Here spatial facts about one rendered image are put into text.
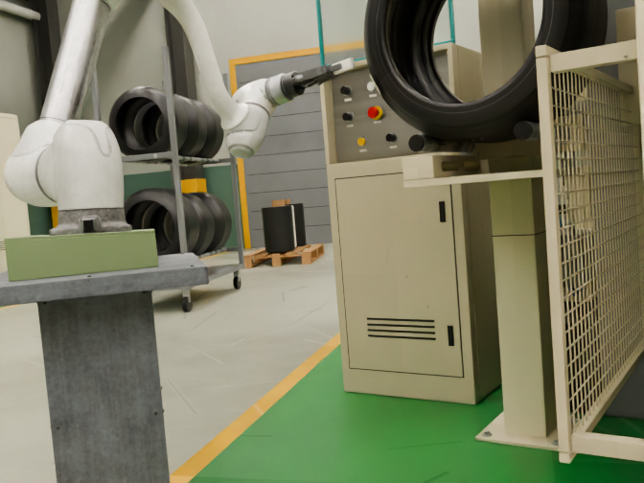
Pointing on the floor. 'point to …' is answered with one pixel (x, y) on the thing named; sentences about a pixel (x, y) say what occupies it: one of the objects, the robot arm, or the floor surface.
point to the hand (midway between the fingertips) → (343, 66)
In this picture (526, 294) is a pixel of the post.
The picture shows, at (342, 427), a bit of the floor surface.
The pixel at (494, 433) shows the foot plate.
